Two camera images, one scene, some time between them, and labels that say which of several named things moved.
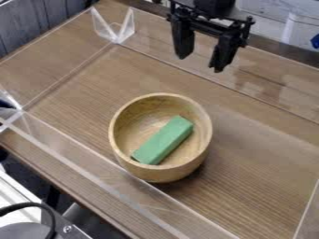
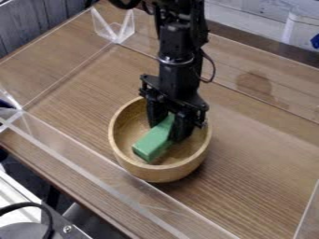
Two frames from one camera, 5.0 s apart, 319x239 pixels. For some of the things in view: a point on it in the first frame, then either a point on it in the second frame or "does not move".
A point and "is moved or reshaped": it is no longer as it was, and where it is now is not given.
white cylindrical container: x=299 y=26 does not move
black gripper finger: x=228 y=43 -> x=188 y=120
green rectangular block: x=163 y=141 is moved or reshaped
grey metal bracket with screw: x=65 y=231 does not move
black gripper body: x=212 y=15 -> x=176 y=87
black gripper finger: x=183 y=37 -> x=157 y=110
